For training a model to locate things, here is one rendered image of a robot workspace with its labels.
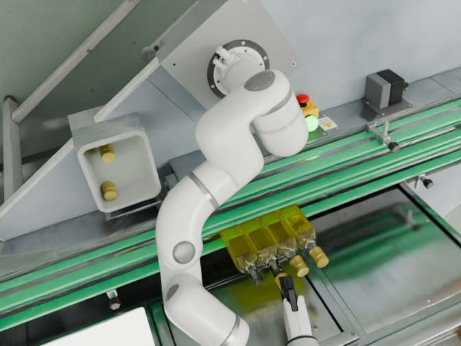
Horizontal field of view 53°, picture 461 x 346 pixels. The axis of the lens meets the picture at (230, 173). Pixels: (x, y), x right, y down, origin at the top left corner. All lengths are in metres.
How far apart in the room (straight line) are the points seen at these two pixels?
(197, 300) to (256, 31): 0.61
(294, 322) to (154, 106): 0.64
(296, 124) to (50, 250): 0.77
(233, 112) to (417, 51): 0.91
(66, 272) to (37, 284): 0.07
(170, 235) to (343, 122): 0.77
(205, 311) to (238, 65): 0.53
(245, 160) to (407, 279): 0.75
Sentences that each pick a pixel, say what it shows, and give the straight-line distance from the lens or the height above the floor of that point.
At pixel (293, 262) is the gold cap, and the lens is 1.22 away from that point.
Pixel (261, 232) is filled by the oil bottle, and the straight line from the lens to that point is 1.26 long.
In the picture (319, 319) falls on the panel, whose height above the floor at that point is 1.23.
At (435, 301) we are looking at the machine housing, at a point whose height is 1.30.
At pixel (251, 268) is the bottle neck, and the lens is 1.20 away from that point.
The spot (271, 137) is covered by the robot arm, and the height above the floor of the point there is 1.17.
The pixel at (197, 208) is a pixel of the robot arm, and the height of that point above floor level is 1.22.
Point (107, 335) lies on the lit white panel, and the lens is 1.34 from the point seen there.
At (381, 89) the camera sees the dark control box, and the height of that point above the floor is 0.83.
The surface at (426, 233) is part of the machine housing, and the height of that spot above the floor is 1.10.
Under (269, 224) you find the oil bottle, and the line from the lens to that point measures 1.28.
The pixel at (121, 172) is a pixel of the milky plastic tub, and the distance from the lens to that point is 1.30.
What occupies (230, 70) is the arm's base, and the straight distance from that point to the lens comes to 1.06.
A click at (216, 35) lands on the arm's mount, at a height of 0.86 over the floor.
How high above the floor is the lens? 1.79
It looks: 46 degrees down
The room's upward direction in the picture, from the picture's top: 148 degrees clockwise
